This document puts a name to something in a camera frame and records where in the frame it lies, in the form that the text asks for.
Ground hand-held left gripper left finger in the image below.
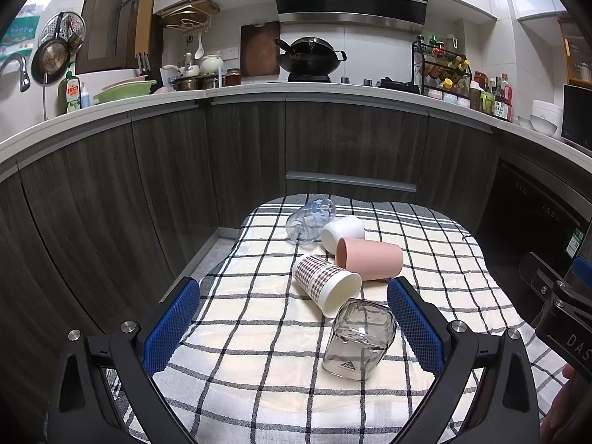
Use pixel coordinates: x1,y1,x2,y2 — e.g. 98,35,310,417
45,276,201,444

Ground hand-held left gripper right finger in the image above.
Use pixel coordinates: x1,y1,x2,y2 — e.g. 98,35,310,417
387,276,543,444

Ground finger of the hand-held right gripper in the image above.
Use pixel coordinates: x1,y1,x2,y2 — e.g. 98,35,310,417
518,252,571,297
570,255,592,286

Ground grey square glass cup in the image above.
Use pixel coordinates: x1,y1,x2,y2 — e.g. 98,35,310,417
322,298,397,381

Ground pink cup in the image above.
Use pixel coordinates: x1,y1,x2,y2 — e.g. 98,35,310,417
335,237,404,282

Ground brown patterned paper cup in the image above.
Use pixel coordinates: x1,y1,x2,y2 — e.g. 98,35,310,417
292,254,363,319

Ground white cup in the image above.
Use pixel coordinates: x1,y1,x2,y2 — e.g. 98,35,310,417
320,215,366,255

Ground clear glass cup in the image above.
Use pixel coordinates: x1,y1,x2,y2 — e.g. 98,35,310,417
285,198,337,244

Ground person's right hand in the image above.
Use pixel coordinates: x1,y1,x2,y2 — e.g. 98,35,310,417
539,363,592,444

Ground black built-in dishwasher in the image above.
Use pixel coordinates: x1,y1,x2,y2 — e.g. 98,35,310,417
475,147,592,290

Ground black white checked cloth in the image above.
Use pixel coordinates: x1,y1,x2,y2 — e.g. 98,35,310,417
105,193,571,444

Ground dark wood lower cabinets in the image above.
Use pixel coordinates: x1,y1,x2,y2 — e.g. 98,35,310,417
0,97,502,444

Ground black microwave oven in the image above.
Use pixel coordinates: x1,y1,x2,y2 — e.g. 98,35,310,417
561,84,592,148

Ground stack of white bowls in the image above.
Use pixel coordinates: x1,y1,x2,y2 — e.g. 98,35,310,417
517,99,564,137

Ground group of sauce bottles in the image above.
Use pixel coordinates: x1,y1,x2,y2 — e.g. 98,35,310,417
469,71,515,122

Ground green plastic basin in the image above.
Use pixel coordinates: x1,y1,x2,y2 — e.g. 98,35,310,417
93,79,158,105

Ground steel pot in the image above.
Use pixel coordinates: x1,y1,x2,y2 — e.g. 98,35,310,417
169,74,221,92

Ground black gas cooktop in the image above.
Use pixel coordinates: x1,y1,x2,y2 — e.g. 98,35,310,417
267,74,419,91

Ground black knife block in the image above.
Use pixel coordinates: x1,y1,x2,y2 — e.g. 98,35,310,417
136,51,161,83

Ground green dish soap bottle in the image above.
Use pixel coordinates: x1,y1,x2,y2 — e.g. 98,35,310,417
57,65,83,117

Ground white teapot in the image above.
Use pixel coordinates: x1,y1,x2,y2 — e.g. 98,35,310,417
199,54,226,76

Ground brown wooden cutting board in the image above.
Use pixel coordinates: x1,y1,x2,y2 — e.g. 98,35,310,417
239,21,281,78

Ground black wok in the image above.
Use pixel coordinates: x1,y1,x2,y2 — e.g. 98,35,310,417
276,36,347,77

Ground hanging frying pan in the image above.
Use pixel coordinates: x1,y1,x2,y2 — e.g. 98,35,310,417
31,24,71,85

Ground metal faucet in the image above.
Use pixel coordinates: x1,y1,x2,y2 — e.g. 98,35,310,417
0,53,31,94

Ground dark wooden door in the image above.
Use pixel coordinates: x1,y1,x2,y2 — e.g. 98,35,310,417
75,0,161,75

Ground round metal steamer plate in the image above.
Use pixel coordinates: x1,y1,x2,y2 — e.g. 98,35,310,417
37,11,87,55

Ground black wire spice rack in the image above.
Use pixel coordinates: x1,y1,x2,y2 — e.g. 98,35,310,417
411,34,473,99

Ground wall rack with boards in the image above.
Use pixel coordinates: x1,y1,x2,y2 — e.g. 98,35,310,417
160,0,222,34

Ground green wall poster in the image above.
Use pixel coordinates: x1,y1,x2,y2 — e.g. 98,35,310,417
0,13,42,48

